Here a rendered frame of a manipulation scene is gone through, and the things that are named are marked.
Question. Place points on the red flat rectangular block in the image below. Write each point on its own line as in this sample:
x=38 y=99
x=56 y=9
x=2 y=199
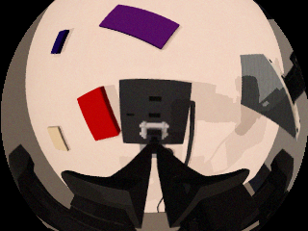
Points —
x=98 y=114

